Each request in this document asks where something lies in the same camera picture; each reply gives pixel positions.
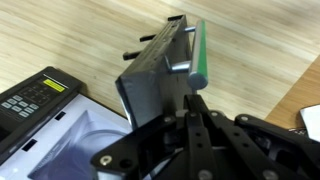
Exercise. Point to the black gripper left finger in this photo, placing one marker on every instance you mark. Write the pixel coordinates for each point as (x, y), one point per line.
(166, 153)

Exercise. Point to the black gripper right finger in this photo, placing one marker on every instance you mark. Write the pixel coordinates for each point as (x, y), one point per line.
(253, 150)

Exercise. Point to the microwave body with keypad panel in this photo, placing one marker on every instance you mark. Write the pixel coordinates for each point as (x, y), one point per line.
(40, 126)

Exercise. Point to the white sheet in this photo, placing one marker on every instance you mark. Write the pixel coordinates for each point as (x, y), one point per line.
(312, 121)

